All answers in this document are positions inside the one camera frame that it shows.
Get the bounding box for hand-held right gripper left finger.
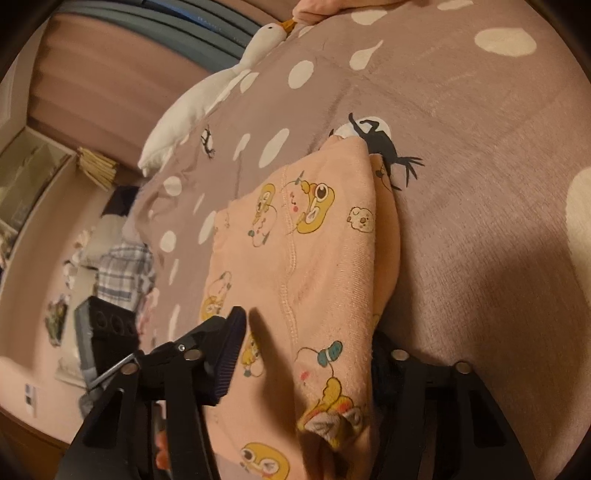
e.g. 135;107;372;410
55;305;247;480

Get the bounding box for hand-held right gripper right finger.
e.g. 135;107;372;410
372;330;529;480

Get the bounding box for peach cartoon-print long-sleeve shirt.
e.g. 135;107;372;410
201;136;402;480

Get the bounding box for plaid cloth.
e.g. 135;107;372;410
95;242;158;319

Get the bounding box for black cloth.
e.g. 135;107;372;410
102;185;144;217

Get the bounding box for stack of yellowed books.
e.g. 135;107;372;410
76;147;120;191

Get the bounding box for mauve polka-dot blanket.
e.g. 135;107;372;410
124;0;591;480

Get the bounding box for white goose plush toy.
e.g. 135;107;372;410
137;18;296;176

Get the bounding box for pink curtain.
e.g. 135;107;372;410
28;11;241;162

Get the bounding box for teal curtain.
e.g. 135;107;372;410
60;0;296;63

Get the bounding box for pink folded garment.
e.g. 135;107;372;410
293;0;409;25

